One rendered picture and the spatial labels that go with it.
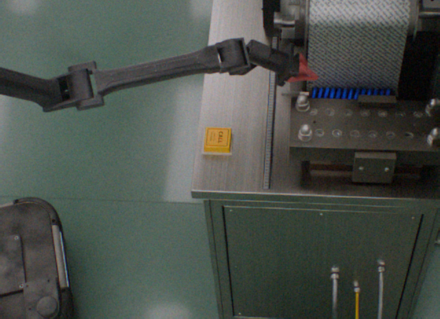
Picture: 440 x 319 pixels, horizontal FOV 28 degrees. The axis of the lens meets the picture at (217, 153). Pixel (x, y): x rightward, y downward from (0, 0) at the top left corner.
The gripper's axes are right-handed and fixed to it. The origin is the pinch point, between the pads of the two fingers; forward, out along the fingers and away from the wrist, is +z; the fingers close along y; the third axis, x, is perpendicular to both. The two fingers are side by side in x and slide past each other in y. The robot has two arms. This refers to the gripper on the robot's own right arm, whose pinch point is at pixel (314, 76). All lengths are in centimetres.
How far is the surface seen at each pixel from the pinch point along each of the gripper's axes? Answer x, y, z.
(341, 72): 5.2, 0.3, 4.8
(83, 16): -144, -124, -35
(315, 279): -54, 26, 35
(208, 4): -116, -133, 14
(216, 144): -25.4, 12.2, -14.9
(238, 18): -26.1, -36.9, -11.2
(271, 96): -20.4, -6.6, -1.5
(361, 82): 4.8, 0.3, 11.4
